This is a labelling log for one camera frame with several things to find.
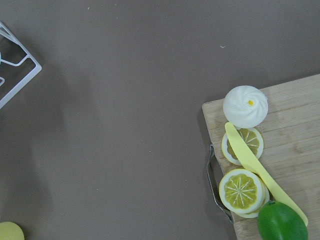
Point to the white toy steamed bun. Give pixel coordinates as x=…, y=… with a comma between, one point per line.
x=245, y=106

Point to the lemon slice under knife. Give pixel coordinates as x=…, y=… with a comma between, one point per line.
x=251, y=137

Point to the yellow plastic knife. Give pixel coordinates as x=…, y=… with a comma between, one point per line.
x=250, y=162

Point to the bamboo cutting board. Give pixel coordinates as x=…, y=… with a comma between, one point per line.
x=291, y=135

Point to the green lime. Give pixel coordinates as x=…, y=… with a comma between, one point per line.
x=277, y=221

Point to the yellow plastic cup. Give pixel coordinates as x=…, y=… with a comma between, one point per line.
x=11, y=231

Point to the metal cutting board handle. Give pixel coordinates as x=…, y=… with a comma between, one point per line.
x=213, y=183

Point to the white wire cup rack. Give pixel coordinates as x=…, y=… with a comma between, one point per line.
x=17, y=65

